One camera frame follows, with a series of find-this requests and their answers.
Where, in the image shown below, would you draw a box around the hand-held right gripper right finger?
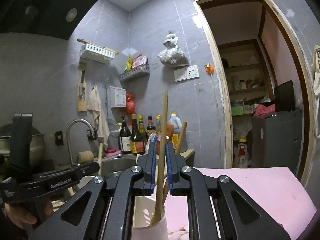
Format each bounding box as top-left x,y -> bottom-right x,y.
165,141 -> 292,240

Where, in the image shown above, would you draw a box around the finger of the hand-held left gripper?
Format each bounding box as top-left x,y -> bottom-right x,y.
32,162 -> 100,181

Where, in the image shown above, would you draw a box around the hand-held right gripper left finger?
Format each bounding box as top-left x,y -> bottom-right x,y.
29,141 -> 158,240

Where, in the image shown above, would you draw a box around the long wooden chopstick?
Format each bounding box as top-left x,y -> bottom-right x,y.
149,92 -> 169,227
162,121 -> 188,205

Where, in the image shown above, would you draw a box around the white plastic utensil holder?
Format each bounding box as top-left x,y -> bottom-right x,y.
132,194 -> 167,240

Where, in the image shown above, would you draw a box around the person's left hand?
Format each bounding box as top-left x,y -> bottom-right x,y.
4,200 -> 55,232

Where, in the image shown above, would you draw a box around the metal cooking pot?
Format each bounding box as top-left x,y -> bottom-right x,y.
0,123 -> 46,169

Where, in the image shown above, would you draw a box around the beige loofah scrubber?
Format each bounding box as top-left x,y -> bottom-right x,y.
76,151 -> 95,165

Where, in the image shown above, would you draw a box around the dark sauce bottle yellow label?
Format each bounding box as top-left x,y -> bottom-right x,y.
130,114 -> 146,155

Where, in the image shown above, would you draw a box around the brown pump bottle white label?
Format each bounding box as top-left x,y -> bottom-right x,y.
119,116 -> 133,155

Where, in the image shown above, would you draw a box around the dark sauce bottle red label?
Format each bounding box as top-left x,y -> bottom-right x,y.
146,116 -> 156,137

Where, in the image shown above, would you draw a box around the steel sink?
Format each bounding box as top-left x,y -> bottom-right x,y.
99,154 -> 138,178

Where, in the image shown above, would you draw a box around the large oil jug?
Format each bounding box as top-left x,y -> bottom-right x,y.
167,112 -> 183,153

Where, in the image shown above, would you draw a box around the metal faucet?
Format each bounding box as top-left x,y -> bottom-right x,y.
66,118 -> 97,167

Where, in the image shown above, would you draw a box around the red plastic bag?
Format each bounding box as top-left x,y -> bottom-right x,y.
125,92 -> 136,115

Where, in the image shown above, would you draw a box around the hanging beige cloth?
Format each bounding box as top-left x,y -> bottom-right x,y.
87,84 -> 111,147

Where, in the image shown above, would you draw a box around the red label floor bottle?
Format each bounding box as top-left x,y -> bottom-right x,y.
236,137 -> 250,168

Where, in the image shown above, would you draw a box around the wooden knife holder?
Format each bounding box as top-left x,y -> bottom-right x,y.
76,69 -> 88,112

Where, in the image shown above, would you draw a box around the pink floral tablecloth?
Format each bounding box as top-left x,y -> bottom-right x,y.
162,166 -> 318,240

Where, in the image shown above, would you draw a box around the yellow green snack packet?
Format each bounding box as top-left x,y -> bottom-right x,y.
124,54 -> 133,72

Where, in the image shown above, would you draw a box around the red snack packet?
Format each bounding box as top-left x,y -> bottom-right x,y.
132,54 -> 148,68

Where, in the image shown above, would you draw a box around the hanging clear plastic bag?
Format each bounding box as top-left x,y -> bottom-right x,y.
157,31 -> 190,68

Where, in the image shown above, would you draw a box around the grey cabinet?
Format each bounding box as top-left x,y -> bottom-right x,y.
251,108 -> 303,168

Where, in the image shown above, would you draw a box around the red cloth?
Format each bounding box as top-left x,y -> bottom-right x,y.
253,102 -> 276,118

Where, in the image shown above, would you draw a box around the wooden storage shelf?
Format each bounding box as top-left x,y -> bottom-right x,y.
217,39 -> 275,117

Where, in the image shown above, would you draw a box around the black monitor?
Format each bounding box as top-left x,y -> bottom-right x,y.
273,80 -> 295,112

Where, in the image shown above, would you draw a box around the black range hood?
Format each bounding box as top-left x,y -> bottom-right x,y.
0,0 -> 104,41

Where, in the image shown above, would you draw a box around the cream rubber gloves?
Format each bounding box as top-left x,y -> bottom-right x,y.
311,45 -> 320,93

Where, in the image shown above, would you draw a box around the white wall box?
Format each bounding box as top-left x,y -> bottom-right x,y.
110,86 -> 127,109

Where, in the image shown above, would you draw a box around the grey wall shelf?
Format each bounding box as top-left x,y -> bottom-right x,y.
119,64 -> 150,82

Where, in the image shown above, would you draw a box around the white wall switch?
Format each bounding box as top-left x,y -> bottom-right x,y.
174,68 -> 187,82

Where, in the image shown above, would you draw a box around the white wall socket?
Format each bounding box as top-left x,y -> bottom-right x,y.
186,65 -> 200,79

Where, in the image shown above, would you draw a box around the wooden door frame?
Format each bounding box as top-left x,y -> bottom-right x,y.
191,0 -> 318,188

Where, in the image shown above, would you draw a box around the orange wall hook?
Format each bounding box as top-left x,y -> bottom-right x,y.
203,63 -> 215,76

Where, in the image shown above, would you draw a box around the white wall basket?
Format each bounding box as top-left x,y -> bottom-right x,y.
79,42 -> 116,62

